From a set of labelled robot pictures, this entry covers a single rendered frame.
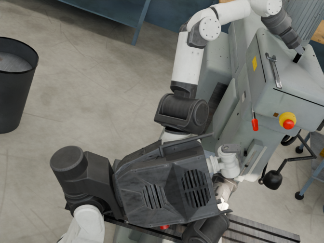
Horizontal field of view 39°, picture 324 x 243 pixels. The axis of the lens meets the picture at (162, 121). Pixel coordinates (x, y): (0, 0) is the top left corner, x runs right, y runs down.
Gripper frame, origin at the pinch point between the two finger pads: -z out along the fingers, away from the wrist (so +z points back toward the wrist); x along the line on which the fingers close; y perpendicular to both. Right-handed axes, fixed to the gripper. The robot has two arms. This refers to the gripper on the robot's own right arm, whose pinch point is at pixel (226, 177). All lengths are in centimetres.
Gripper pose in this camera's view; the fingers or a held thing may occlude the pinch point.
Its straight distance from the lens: 220.5
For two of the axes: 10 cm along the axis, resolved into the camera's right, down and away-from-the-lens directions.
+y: -3.3, 7.6, 5.5
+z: -3.6, 4.4, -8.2
